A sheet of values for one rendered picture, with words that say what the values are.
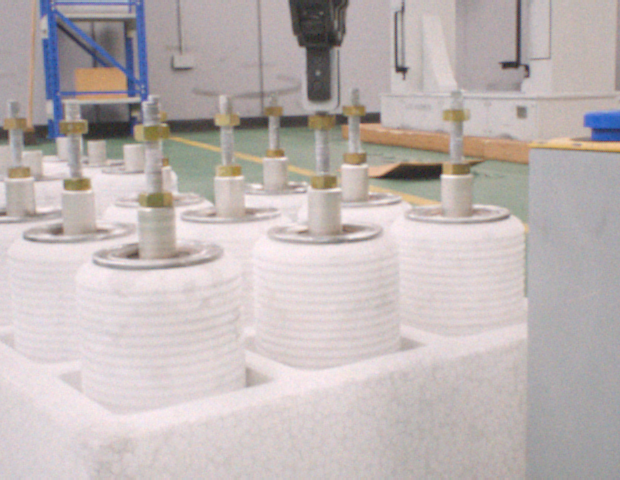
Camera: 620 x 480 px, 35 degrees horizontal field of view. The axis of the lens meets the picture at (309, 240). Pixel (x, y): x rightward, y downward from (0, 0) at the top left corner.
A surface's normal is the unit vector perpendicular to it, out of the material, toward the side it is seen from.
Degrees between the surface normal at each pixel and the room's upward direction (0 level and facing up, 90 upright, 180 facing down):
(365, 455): 90
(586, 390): 90
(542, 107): 90
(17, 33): 90
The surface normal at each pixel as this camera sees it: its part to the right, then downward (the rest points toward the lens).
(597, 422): -0.82, 0.11
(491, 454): 0.57, 0.12
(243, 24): 0.32, 0.14
